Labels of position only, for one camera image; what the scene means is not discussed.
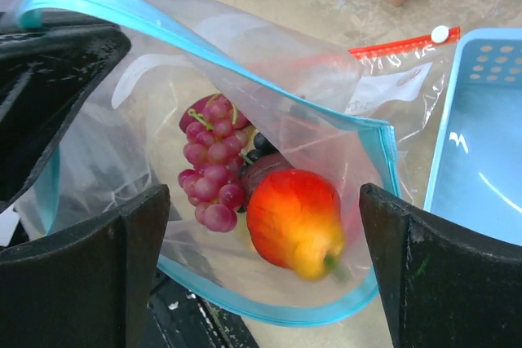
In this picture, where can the blue plastic basket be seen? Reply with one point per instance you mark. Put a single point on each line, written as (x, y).
(475, 178)

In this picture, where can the red grapes toy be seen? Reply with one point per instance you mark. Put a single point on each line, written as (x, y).
(215, 139)

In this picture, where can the black grapes toy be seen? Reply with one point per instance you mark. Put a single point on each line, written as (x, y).
(260, 146)

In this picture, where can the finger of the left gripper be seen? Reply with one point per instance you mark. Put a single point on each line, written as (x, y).
(47, 73)

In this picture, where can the dark red plum toy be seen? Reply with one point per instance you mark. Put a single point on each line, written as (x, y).
(259, 170)

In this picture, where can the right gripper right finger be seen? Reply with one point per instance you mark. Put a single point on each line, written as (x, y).
(441, 284)

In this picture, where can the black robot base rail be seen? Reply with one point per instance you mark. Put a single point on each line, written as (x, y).
(178, 318)

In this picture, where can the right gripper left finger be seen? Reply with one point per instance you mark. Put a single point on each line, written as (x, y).
(87, 285)

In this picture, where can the clear zip top bag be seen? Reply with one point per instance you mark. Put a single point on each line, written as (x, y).
(402, 82)

